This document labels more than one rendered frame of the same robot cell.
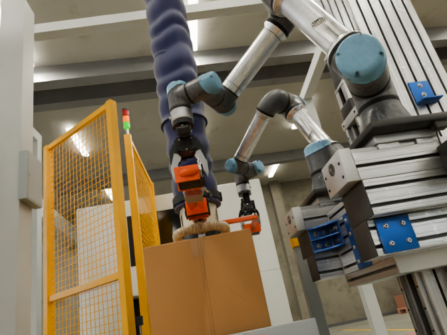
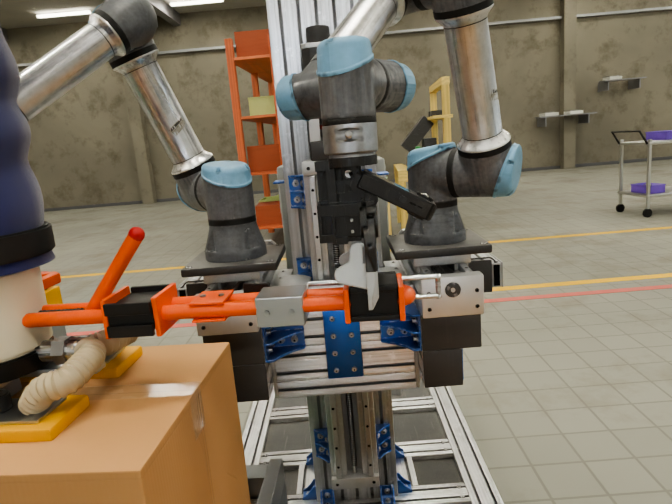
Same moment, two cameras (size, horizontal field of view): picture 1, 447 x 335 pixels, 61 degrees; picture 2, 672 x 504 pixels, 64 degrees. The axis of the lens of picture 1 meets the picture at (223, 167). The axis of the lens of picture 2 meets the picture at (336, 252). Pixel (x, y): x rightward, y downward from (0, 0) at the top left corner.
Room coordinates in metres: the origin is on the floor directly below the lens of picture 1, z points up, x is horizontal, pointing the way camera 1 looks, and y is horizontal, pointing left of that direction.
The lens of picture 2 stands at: (1.01, 0.86, 1.31)
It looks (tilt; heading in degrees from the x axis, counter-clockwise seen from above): 12 degrees down; 279
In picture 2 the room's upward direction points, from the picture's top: 5 degrees counter-clockwise
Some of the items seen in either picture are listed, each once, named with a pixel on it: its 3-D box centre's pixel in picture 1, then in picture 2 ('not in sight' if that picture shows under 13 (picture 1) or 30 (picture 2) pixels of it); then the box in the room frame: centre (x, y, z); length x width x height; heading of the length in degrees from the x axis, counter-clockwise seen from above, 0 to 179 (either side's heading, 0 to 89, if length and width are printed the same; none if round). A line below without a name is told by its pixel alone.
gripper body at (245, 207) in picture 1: (247, 203); not in sight; (1.97, -0.09, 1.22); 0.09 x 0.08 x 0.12; 4
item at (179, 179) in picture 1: (187, 177); (374, 297); (1.08, 0.11, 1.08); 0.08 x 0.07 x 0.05; 4
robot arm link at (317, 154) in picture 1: (320, 157); (227, 188); (1.47, -0.41, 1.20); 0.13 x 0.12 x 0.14; 135
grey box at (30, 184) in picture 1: (30, 179); not in sight; (2.00, 1.12, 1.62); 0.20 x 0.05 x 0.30; 5
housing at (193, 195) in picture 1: (193, 193); (283, 305); (1.22, 0.12, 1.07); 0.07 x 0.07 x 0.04; 4
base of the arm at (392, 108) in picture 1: (384, 120); (433, 219); (0.98, -0.48, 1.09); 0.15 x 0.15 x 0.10
